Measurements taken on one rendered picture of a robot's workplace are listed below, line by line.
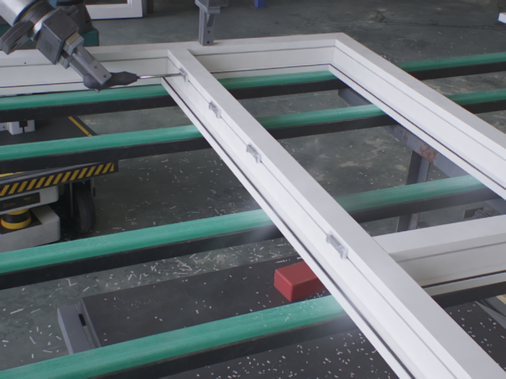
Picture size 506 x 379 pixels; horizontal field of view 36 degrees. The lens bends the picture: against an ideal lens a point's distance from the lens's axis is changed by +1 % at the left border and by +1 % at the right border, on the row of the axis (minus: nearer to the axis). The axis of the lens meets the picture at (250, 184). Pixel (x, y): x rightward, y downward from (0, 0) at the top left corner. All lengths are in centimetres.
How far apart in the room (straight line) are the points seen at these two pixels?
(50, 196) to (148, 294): 113
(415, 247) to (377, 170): 232
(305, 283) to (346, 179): 180
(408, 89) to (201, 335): 83
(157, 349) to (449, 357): 34
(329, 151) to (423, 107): 193
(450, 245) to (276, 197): 29
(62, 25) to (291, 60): 57
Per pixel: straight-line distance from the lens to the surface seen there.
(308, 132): 160
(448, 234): 111
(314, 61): 187
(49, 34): 154
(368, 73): 175
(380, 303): 99
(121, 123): 363
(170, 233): 116
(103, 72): 154
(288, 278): 149
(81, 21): 250
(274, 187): 123
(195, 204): 297
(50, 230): 263
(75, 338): 145
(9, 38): 155
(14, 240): 260
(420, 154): 166
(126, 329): 141
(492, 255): 116
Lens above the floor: 148
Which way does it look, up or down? 28 degrees down
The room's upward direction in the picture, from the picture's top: 5 degrees clockwise
